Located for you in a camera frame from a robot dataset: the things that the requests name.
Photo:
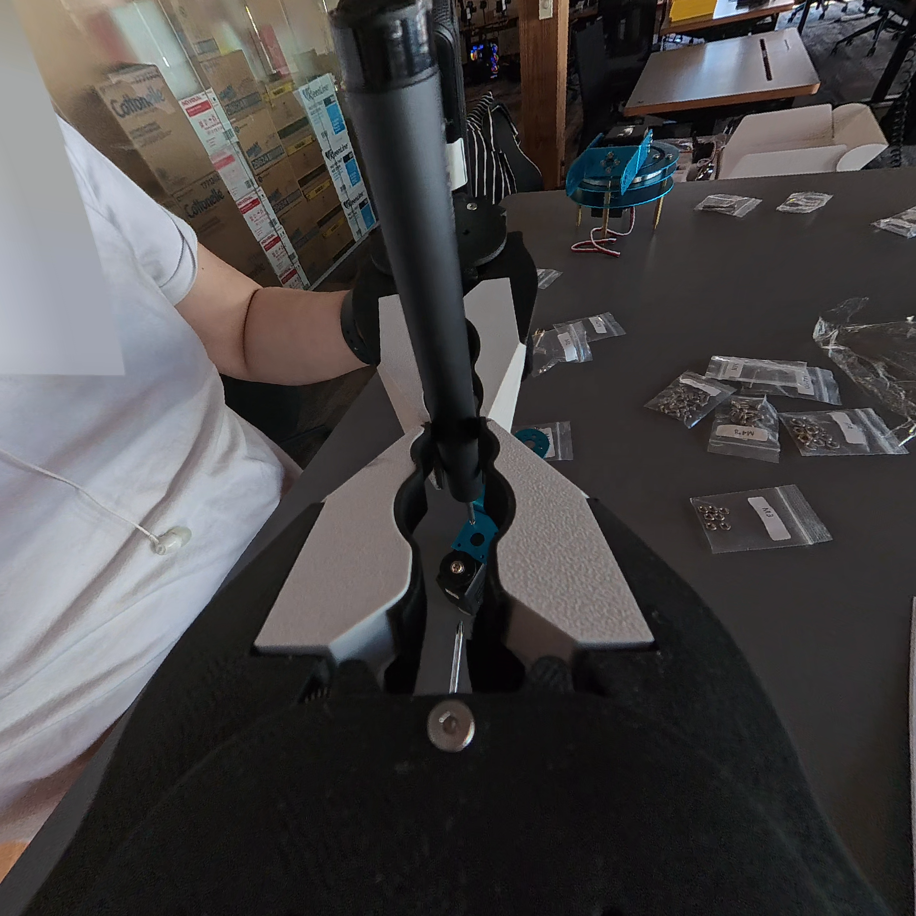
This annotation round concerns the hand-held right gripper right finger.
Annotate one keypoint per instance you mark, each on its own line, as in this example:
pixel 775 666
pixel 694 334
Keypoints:
pixel 565 572

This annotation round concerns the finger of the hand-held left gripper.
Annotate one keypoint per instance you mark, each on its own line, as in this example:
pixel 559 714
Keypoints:
pixel 501 336
pixel 397 343

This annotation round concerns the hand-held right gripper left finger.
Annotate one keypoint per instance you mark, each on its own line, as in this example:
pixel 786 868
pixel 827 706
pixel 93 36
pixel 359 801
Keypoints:
pixel 336 572

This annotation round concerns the black electric screwdriver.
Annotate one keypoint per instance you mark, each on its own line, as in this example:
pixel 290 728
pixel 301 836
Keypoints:
pixel 408 215

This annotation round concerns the person's left forearm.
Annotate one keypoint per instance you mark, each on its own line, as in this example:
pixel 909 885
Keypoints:
pixel 286 336

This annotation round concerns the dark grey desk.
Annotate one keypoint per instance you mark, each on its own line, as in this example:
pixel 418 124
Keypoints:
pixel 715 300

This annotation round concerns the wood-edged office desk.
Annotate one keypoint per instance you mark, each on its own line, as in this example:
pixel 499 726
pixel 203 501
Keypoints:
pixel 715 71

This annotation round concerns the black wristband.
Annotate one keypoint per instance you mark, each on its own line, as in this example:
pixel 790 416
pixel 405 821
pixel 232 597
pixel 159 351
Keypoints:
pixel 358 329

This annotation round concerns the small clear zip bag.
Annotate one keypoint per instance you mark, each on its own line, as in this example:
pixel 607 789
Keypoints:
pixel 894 222
pixel 562 354
pixel 726 205
pixel 805 202
pixel 549 278
pixel 594 327

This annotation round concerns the black white striped garment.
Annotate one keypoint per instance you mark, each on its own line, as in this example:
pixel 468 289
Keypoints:
pixel 501 157

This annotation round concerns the zip bag with blue disc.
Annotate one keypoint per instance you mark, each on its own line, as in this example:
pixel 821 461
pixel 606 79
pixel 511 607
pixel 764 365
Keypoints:
pixel 547 440

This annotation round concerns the blue round turntable base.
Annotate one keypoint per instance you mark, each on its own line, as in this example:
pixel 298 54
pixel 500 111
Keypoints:
pixel 615 182

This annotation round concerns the small silver metal tool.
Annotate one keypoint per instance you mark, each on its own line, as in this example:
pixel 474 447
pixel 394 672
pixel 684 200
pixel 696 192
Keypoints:
pixel 455 658

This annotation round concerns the black office chair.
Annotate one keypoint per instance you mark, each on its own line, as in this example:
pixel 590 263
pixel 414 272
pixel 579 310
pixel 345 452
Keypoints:
pixel 265 415

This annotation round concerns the wooden pillar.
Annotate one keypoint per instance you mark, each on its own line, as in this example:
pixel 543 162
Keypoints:
pixel 544 86

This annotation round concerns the computer tower with lights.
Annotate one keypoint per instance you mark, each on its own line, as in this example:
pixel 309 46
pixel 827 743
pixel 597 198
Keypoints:
pixel 484 57

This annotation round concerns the zip bag of silver screws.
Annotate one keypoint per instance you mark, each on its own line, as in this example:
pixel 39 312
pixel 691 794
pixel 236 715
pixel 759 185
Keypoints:
pixel 687 399

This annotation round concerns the zip bag of small nuts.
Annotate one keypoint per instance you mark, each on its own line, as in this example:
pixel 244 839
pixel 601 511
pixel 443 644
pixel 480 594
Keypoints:
pixel 758 519

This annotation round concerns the person's white shirt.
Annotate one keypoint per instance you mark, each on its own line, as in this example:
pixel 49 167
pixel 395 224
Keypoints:
pixel 107 572

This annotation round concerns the zip bag of short screws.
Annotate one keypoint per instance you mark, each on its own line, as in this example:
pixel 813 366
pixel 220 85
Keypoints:
pixel 744 429

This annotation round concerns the long clear zip bag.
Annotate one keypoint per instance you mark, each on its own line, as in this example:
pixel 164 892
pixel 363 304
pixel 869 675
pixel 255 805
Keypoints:
pixel 816 386
pixel 744 371

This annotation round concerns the yellow storage bins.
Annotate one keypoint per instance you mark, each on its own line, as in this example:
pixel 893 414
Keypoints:
pixel 690 8

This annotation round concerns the zip bag of metal rings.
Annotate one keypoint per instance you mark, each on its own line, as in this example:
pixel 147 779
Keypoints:
pixel 837 431

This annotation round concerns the white open cardboard box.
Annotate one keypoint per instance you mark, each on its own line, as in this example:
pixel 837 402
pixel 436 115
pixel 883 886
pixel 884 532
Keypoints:
pixel 780 136

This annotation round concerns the open instruction booklet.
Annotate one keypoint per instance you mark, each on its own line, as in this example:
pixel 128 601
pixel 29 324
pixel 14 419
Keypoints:
pixel 912 715

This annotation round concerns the crumpled clear plastic wrap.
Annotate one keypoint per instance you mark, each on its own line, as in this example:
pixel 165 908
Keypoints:
pixel 880 350

